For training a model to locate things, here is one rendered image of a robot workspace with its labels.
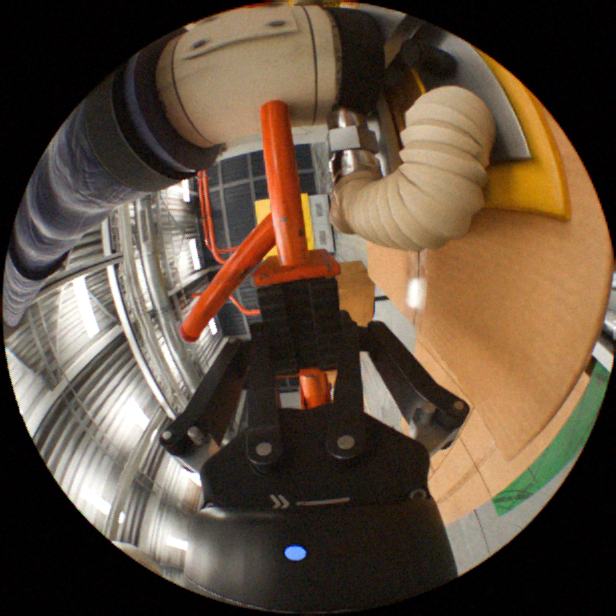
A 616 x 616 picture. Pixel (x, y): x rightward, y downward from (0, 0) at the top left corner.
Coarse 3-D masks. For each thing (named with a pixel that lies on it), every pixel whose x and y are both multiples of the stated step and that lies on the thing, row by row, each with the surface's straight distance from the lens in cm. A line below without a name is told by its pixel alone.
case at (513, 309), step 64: (576, 192) 12; (384, 256) 34; (448, 256) 20; (512, 256) 14; (576, 256) 12; (448, 320) 21; (512, 320) 15; (576, 320) 13; (512, 384) 16; (512, 448) 17
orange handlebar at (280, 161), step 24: (264, 120) 17; (288, 120) 17; (264, 144) 16; (288, 144) 16; (288, 168) 15; (288, 192) 15; (288, 216) 15; (288, 240) 15; (288, 264) 15; (312, 384) 20
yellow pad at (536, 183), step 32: (416, 32) 20; (448, 32) 17; (416, 64) 15; (448, 64) 15; (480, 64) 14; (480, 96) 14; (512, 96) 13; (512, 128) 12; (544, 128) 12; (512, 160) 12; (544, 160) 12; (512, 192) 12; (544, 192) 11
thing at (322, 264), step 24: (264, 264) 18; (312, 264) 15; (336, 264) 14; (264, 288) 14; (288, 288) 14; (312, 288) 13; (336, 288) 14; (264, 312) 14; (288, 312) 14; (312, 312) 14; (336, 312) 14; (288, 336) 15; (312, 336) 16; (336, 336) 15; (288, 360) 16; (312, 360) 17; (336, 360) 16
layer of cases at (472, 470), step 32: (416, 352) 133; (448, 384) 107; (576, 384) 64; (448, 448) 120; (480, 448) 97; (544, 448) 75; (448, 480) 128; (480, 480) 103; (512, 480) 89; (448, 512) 139
